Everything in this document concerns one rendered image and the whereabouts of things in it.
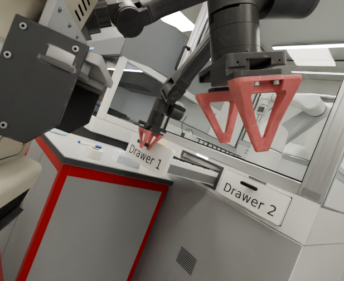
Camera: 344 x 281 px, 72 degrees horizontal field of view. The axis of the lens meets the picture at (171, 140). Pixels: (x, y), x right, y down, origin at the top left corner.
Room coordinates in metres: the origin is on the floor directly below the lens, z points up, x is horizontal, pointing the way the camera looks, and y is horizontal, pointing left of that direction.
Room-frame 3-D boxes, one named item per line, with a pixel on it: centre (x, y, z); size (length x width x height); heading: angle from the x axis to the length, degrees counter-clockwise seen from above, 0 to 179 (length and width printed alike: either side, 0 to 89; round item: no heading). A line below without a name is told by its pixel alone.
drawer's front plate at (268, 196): (0.95, -0.37, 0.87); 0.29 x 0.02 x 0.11; 42
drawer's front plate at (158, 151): (0.98, 0.07, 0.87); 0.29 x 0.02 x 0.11; 42
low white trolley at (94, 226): (1.30, 0.33, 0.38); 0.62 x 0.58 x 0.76; 42
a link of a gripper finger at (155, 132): (0.93, 0.09, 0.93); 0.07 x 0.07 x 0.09; 42
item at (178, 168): (1.12, -0.08, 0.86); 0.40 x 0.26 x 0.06; 132
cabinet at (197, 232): (1.47, -0.56, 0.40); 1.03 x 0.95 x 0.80; 42
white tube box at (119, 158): (1.20, 0.18, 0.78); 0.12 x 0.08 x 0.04; 121
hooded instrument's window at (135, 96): (2.70, 0.72, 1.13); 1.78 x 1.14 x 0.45; 42
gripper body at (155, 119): (0.92, 0.09, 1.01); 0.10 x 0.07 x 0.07; 132
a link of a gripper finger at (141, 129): (0.92, 0.09, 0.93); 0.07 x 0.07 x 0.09; 42
